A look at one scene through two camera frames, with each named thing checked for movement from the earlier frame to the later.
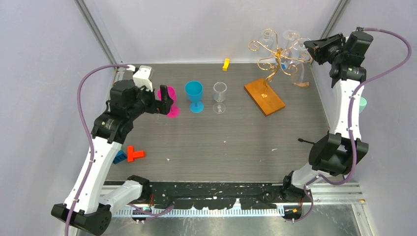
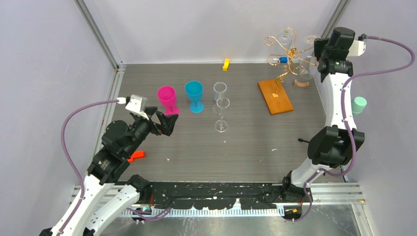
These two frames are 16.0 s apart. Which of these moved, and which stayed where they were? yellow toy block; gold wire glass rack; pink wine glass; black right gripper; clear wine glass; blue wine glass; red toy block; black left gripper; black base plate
Moved: gold wire glass rack; black left gripper; black right gripper
Stayed: black base plate; yellow toy block; blue wine glass; clear wine glass; pink wine glass; red toy block
